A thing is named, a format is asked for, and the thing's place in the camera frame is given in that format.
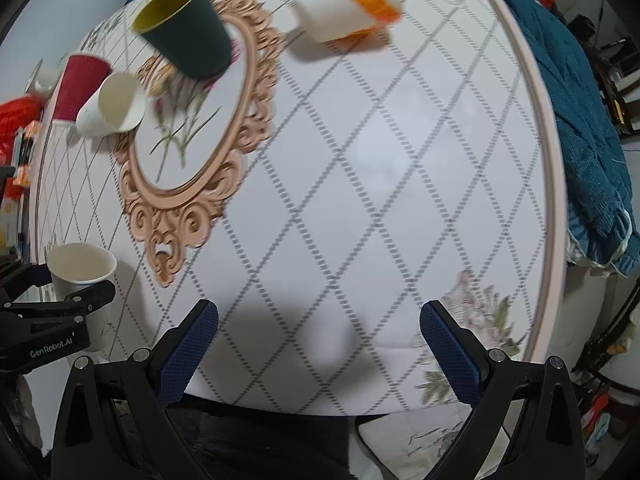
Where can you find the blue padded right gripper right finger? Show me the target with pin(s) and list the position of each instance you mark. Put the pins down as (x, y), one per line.
(459, 354)

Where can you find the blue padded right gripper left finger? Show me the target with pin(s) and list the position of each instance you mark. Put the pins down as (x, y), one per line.
(182, 348)

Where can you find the white paper cup with print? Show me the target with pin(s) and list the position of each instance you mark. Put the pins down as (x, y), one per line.
(76, 266)

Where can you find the white paper cup lying down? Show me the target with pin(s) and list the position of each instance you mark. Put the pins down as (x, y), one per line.
(117, 106)

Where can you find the red ribbed paper cup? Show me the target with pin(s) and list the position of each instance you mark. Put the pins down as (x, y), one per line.
(82, 76)

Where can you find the dark green cup yellow inside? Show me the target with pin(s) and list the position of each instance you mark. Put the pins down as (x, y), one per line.
(188, 33)

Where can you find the orange and white cup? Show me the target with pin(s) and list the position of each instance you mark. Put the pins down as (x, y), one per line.
(329, 20)

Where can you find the orange patterned small box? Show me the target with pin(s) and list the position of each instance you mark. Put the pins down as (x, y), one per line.
(24, 150)

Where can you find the blue quilted blanket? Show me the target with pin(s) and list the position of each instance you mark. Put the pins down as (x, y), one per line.
(602, 231)

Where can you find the red plastic bag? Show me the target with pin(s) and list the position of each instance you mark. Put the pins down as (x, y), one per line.
(16, 114)

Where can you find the patterned white tablecloth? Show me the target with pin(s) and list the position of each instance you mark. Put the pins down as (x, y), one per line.
(319, 194)

